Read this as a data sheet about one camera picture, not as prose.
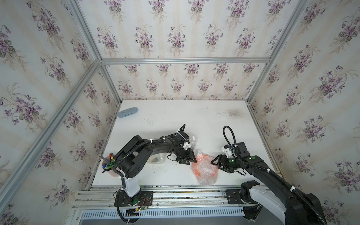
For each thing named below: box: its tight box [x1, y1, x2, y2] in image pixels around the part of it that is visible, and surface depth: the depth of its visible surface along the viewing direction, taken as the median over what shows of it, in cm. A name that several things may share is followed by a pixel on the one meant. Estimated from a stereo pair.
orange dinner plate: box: [192, 153, 219, 178], surface depth 82 cm
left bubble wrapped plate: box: [147, 152, 167, 165], surface depth 86 cm
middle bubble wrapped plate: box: [187, 133, 196, 151], surface depth 92 cm
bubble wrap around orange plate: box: [191, 149, 219, 186], surface depth 82 cm
